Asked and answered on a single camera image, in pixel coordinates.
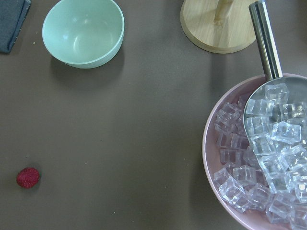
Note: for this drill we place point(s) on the green bowl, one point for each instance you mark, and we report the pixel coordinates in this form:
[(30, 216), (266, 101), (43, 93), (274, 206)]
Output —
[(84, 33)]

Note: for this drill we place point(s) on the steel ice scoop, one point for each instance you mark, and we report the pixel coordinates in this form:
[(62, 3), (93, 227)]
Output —
[(275, 115)]

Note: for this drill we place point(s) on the grey folded cloth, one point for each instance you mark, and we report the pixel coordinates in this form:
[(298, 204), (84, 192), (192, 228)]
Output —
[(12, 16)]

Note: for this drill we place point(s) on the pink bowl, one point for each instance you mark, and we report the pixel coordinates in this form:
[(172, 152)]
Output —
[(252, 219)]

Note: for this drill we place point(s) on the red strawberry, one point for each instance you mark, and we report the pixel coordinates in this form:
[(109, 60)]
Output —
[(28, 177)]

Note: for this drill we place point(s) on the wooden round stand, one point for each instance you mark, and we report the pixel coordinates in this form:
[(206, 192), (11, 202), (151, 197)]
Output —
[(218, 26)]

